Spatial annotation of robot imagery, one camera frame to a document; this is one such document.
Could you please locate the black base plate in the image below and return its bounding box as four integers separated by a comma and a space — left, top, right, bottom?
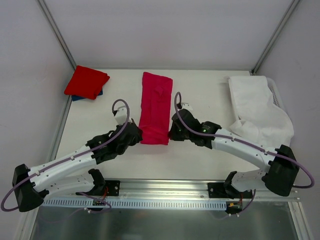
207, 182, 253, 199
102, 180, 121, 198

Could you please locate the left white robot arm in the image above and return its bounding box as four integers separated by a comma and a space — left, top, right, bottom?
12, 121, 143, 212

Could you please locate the white slotted cable duct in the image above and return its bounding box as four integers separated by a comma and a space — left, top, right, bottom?
42, 197, 227, 211

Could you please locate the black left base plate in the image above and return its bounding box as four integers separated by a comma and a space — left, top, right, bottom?
102, 180, 121, 198

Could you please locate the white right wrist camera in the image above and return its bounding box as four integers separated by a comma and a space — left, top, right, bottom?
180, 102, 193, 112

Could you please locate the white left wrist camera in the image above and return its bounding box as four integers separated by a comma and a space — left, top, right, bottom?
114, 105, 127, 126

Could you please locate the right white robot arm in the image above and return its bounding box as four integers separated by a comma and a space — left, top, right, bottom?
168, 108, 300, 199

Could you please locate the folded blue t shirt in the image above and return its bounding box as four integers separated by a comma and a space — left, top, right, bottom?
71, 90, 103, 102

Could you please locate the white t shirt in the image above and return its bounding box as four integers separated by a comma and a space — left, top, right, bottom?
227, 75, 294, 148

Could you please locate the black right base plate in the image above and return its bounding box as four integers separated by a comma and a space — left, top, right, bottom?
207, 182, 253, 199

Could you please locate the folded red t shirt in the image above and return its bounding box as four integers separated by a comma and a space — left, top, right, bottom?
64, 65, 110, 100

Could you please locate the crimson pink t shirt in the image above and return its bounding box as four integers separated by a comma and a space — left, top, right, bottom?
138, 72, 173, 145

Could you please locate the white perforated plastic basket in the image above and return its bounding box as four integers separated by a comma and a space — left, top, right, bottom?
266, 77, 285, 110

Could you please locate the aluminium mounting rail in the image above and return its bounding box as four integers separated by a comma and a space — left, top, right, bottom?
69, 178, 301, 202

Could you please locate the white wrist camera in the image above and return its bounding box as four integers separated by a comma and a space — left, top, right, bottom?
114, 105, 127, 126
180, 102, 193, 112

